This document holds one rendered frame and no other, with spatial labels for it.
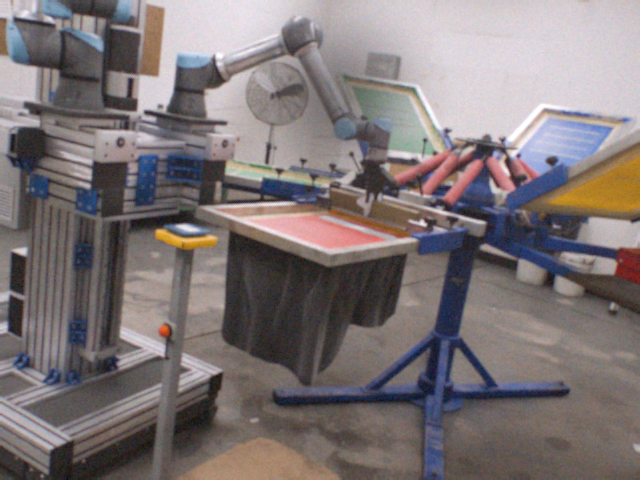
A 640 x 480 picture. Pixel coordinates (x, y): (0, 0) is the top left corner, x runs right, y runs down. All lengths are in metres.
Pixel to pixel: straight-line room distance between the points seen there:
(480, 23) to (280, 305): 5.25
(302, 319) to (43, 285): 1.04
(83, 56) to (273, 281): 0.89
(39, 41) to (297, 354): 1.21
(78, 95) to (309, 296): 0.93
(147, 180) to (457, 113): 4.99
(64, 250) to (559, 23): 5.20
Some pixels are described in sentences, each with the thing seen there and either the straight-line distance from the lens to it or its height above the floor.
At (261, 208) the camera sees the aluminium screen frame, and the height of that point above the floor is 0.98.
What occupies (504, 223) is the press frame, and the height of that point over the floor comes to 1.00.
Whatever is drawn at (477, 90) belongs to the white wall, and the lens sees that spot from 6.87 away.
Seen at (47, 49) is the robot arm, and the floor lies 1.42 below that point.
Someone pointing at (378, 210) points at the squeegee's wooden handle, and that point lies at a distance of 2.41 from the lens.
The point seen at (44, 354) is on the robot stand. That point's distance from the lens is 2.69.
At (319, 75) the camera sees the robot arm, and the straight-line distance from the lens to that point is 2.32.
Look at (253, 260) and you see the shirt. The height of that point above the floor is 0.85.
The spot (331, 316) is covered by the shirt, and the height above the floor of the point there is 0.74.
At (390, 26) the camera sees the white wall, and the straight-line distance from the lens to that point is 7.51.
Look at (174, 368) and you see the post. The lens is 2.09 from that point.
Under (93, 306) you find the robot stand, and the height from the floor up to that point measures 0.54.
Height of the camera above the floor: 1.42
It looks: 13 degrees down
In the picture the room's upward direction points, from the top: 9 degrees clockwise
